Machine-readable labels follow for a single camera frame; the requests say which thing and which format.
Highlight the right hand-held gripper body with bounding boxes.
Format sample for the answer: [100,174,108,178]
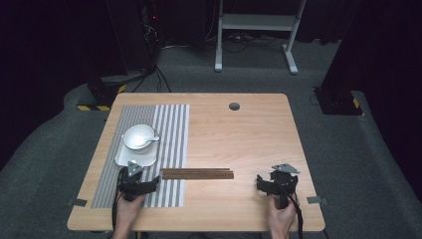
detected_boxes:
[270,162,301,209]

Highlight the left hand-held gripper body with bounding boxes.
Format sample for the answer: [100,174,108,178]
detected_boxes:
[117,160,147,202]

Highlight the white square plate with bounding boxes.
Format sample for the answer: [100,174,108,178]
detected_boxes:
[114,142,158,168]

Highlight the bundle of brown chopsticks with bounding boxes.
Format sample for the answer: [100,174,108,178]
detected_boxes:
[161,170,235,180]

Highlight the person's left hand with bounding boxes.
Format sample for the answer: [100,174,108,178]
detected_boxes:
[115,194,146,230]

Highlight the person's right hand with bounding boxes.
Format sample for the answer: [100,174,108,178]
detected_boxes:
[268,195,300,233]

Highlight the white ceramic spoon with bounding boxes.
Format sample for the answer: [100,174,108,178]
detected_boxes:
[132,132,161,148]

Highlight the white ceramic bowl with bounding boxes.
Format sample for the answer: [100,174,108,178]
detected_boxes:
[121,123,160,154]

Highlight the grey striped placemat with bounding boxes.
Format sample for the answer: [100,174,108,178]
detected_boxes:
[91,104,191,209]

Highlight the black stand base yellow stripes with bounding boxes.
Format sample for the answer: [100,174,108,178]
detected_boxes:
[77,74,127,113]

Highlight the white metal stand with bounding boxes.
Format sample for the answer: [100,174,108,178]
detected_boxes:
[214,0,308,75]

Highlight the left hand-held gripper cable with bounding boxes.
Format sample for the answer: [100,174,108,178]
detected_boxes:
[111,172,122,233]

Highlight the hand-held gripper cable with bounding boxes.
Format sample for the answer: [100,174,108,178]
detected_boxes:
[111,172,122,233]
[275,178,305,239]

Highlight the right hand-held gripper cable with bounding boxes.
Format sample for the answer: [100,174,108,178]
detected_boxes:
[275,178,305,239]

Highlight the black floor cables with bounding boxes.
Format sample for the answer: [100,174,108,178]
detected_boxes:
[131,64,172,94]

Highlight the dark equipment rack with wires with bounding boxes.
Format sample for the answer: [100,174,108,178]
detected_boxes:
[138,0,164,73]

